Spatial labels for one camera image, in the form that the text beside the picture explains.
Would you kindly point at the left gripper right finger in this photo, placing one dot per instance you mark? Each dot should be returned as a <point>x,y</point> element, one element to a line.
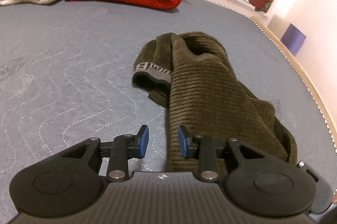
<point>253,180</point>

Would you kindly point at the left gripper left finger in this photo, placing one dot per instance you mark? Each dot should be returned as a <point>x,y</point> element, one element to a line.
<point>73,179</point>

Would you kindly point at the olive corduroy pants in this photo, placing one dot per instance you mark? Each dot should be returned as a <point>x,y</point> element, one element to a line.
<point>190,74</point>

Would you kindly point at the grey quilted bed cover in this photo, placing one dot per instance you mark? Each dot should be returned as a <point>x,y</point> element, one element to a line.
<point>66,75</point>

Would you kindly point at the purple box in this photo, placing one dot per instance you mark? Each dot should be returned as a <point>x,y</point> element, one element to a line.
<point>293,39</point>

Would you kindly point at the wooden bed frame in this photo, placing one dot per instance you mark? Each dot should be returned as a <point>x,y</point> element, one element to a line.
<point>303,75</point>

